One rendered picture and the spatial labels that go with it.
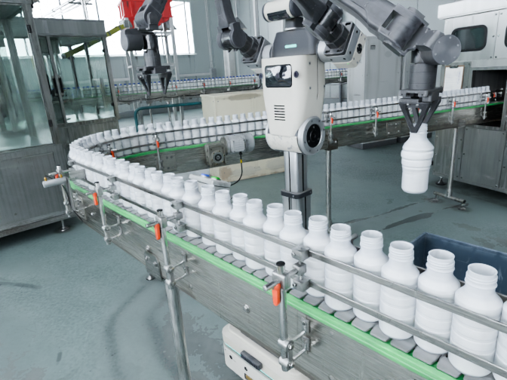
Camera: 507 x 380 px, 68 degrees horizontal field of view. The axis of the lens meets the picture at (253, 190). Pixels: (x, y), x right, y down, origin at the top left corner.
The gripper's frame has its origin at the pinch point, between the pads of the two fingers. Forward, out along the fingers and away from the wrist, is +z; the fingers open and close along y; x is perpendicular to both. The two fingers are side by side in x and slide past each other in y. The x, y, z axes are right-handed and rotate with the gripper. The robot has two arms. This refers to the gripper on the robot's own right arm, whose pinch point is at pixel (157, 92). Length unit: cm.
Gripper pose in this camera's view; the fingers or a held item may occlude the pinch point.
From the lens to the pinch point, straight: 145.9
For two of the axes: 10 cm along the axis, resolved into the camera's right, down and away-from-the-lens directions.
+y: -7.3, 2.5, -6.3
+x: 6.8, 1.9, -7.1
